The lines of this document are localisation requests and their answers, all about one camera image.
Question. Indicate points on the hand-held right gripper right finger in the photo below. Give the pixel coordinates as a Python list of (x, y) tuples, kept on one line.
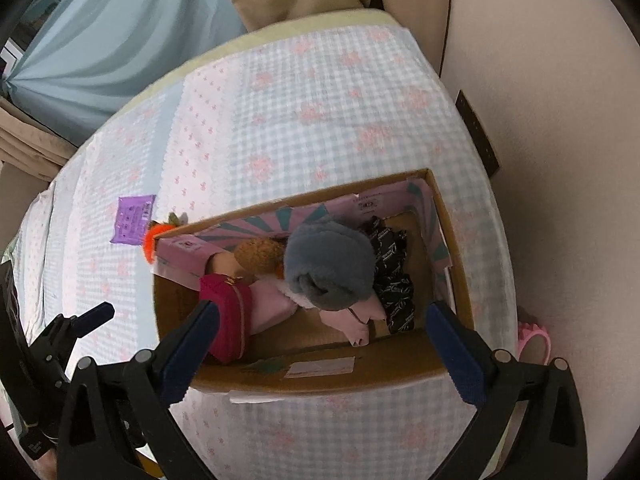
[(455, 355)]

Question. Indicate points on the orange fluffy pompom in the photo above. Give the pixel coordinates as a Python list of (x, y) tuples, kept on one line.
[(152, 237)]

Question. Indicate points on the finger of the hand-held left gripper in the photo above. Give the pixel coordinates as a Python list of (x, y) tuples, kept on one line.
[(82, 327)]

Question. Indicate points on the dark brown wall strip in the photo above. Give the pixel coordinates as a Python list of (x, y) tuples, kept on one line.
[(477, 132)]

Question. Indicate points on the purple flat packet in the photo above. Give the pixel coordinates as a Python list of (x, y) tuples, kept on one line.
[(132, 220)]

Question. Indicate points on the cardboard box with pink lining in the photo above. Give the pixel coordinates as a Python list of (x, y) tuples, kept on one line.
[(400, 362)]

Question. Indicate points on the magenta fabric pouch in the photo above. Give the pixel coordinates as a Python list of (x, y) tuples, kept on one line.
[(227, 320)]

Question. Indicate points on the light pink plush piece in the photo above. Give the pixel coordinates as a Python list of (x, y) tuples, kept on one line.
[(272, 307)]

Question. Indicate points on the grey plush hat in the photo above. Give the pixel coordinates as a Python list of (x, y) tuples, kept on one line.
[(330, 260)]

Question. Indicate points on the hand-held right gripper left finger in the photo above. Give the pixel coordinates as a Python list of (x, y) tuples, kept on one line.
[(192, 350)]

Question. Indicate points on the brown plush piece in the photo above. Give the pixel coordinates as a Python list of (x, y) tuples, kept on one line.
[(257, 255)]

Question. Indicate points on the light blue hanging cloth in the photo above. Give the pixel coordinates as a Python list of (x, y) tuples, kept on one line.
[(125, 45)]

